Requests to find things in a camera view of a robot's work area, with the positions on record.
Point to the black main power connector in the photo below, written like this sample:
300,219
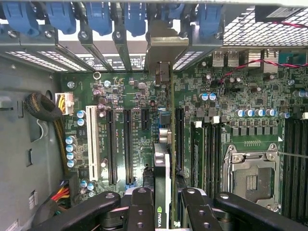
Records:
73,187

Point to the thin socket locking lever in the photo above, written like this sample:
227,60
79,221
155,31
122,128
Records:
293,154

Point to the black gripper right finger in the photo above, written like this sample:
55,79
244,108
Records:
252,211

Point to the green motherboard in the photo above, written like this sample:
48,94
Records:
240,96

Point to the long black expansion slot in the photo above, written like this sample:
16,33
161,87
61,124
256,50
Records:
128,149
112,149
179,139

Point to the black RAM slot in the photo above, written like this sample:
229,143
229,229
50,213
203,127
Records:
303,168
213,158
219,158
207,158
287,168
295,168

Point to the white power connector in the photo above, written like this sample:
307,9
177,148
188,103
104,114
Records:
67,103

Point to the silver USB port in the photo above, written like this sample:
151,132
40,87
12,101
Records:
233,60
219,60

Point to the teal port connector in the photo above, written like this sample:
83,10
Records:
291,60

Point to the blue card retention clip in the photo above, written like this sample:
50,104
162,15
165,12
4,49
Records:
98,18
172,12
20,16
134,19
209,19
61,16

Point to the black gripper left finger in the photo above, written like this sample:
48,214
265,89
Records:
91,211

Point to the white PCI expansion slot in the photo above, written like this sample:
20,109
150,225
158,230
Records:
92,144

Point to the silver port block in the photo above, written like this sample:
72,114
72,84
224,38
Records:
253,59
270,62

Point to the open grey PC case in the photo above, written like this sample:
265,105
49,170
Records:
19,149

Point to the perforated metal slot cover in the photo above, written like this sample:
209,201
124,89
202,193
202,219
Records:
60,60
29,59
187,60

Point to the silver CPU socket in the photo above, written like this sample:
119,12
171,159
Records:
252,178

